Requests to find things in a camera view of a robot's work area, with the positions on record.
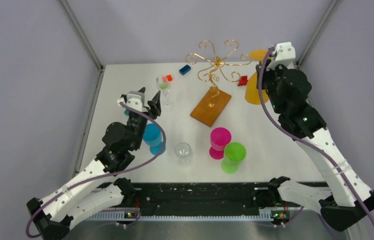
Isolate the gold wire glass rack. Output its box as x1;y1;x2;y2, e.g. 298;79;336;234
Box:
185;39;252;127

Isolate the blue plastic wine glass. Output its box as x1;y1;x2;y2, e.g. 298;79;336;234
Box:
143;123;163;155

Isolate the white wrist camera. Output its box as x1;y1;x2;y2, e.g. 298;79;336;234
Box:
116;94;148;113
267;41;296;70

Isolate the yellow plastic wine glass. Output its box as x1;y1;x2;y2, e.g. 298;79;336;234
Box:
245;49;269;105

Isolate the light green toy block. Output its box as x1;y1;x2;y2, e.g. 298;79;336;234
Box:
159;82;168;91

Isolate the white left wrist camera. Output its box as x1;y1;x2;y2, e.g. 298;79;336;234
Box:
116;94;148;113

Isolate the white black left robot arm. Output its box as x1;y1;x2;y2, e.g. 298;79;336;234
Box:
26;87;161;240

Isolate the green plastic wine glass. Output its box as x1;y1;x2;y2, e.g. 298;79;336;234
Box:
221;142;247;174

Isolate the clear tall wine glass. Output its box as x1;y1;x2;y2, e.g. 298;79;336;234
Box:
156;75;174;112

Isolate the blue toy brick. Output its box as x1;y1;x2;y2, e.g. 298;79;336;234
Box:
179;64;191;76

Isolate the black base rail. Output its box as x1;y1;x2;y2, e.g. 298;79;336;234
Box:
99;181;302;220

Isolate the clear glass tumbler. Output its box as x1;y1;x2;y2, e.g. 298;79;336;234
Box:
175;142;192;165

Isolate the red toy brick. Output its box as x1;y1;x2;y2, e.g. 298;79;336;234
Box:
237;75;248;87

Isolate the pink plastic wine glass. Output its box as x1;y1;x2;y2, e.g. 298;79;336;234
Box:
209;127;232;160

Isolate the orange red toy block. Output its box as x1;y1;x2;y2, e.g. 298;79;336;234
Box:
162;74;173;82

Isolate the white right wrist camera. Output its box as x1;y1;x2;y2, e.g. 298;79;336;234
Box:
267;41;296;70

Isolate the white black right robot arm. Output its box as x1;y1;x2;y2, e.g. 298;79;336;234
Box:
256;64;374;232

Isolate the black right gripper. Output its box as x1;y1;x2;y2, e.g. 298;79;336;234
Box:
256;58;289;114

